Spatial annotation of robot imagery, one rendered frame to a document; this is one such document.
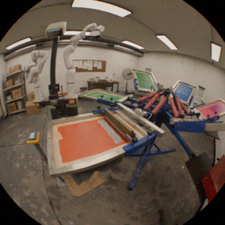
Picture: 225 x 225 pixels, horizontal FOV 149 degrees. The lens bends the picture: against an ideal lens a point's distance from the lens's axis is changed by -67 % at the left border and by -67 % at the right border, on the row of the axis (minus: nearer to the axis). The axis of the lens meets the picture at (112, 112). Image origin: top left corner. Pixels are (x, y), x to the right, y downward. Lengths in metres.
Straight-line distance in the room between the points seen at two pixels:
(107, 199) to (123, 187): 0.32
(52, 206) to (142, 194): 1.35
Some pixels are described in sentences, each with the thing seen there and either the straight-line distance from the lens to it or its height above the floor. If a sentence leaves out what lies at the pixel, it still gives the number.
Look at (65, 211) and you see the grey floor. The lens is 1.53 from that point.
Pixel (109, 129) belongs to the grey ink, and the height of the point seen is 0.96.
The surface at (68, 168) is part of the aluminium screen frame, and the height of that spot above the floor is 0.99.
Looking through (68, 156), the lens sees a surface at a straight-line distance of 0.63.
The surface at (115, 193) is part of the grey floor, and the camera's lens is 1.49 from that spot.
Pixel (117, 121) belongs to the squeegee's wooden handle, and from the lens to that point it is 0.77.
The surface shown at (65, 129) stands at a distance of 0.85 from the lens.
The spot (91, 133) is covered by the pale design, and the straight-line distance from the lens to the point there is 0.77.
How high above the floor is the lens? 1.44
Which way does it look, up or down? 26 degrees down
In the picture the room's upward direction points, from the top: 6 degrees clockwise
